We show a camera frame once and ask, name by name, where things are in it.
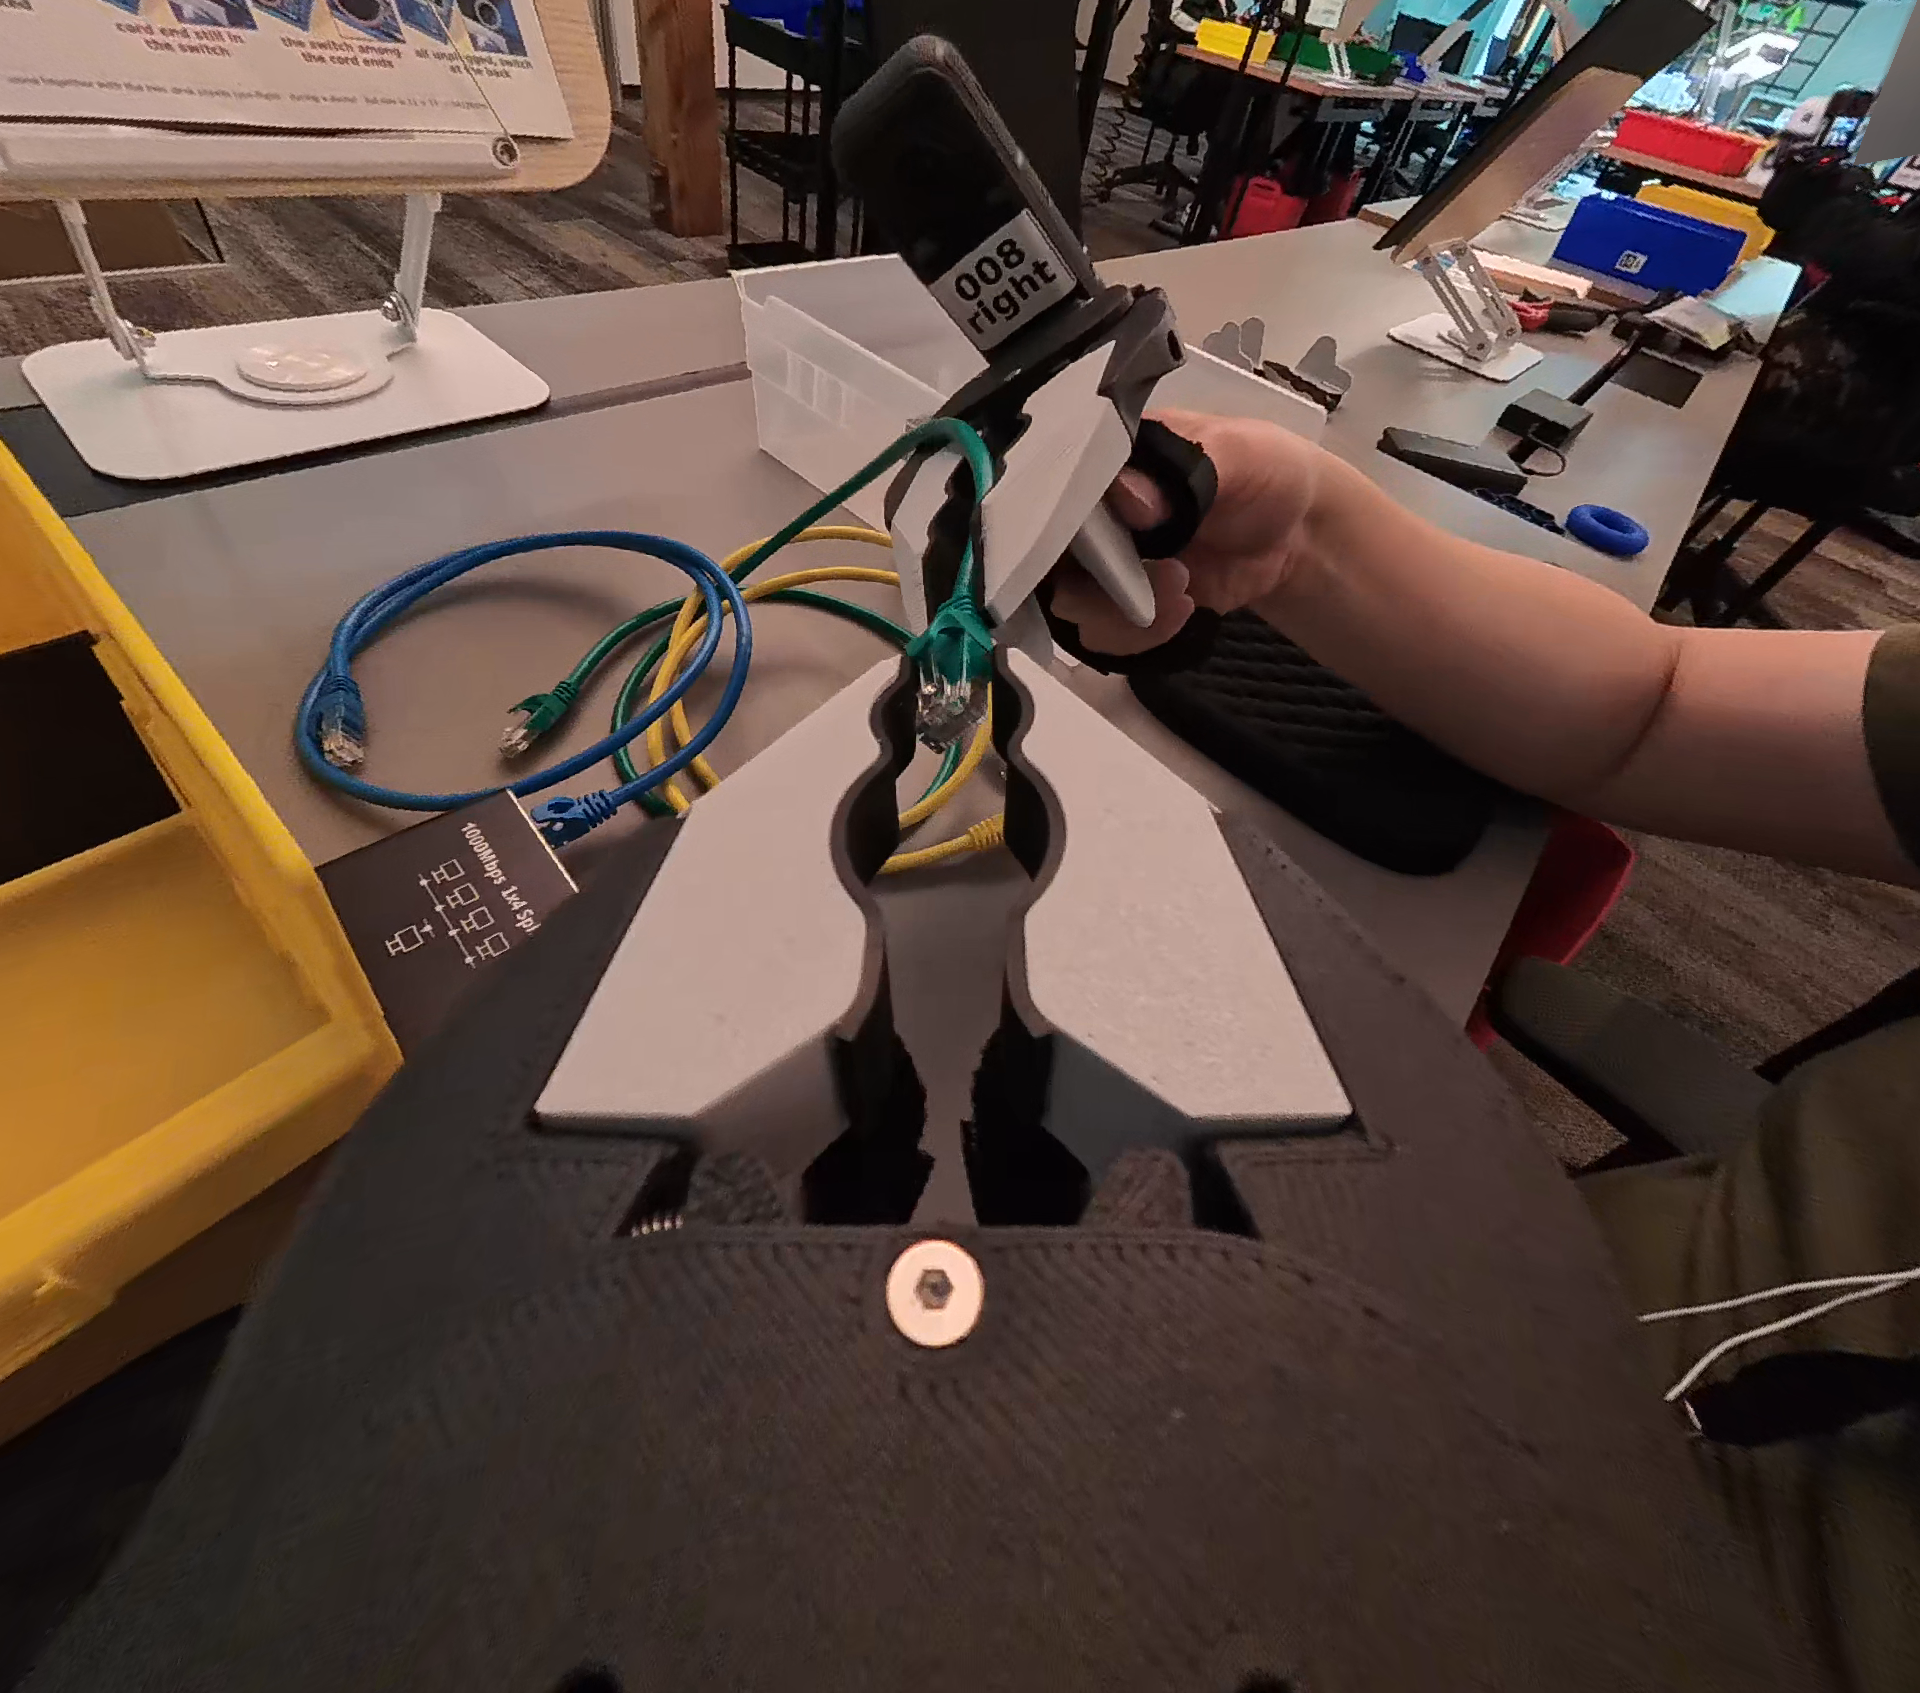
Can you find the white folding stand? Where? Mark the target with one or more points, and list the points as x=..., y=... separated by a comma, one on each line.
x=1463, y=312

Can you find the person's right forearm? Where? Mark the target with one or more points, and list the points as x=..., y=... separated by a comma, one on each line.
x=1574, y=703

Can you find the green storage bin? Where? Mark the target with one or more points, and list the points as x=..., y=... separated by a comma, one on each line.
x=1329, y=58

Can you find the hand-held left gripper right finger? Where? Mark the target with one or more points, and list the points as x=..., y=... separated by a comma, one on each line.
x=1170, y=959

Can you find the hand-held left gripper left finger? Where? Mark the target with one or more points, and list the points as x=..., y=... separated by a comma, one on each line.
x=704, y=959

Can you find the black power adapter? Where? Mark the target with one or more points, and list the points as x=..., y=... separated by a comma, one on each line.
x=1448, y=460

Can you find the clear plastic bin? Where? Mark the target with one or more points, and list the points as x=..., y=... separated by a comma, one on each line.
x=818, y=372

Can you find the yellow plastic bin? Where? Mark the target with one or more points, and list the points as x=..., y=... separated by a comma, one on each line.
x=164, y=1033

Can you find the black network splitter box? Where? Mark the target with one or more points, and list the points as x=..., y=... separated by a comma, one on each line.
x=450, y=914

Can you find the person's right hand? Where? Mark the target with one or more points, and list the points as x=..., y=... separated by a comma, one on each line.
x=1261, y=514

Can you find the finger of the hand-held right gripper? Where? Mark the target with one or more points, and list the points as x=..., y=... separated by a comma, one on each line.
x=933, y=500
x=1051, y=478

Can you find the black tilted board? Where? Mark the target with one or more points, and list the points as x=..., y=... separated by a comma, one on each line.
x=1560, y=126

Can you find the white mounting plate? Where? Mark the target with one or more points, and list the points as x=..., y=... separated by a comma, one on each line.
x=301, y=388

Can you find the small black box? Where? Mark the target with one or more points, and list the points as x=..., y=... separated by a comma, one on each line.
x=1545, y=418

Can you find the black mesh pad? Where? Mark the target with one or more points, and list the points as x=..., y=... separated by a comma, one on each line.
x=1320, y=750

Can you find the red storage bin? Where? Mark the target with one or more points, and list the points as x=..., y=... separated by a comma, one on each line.
x=1688, y=140

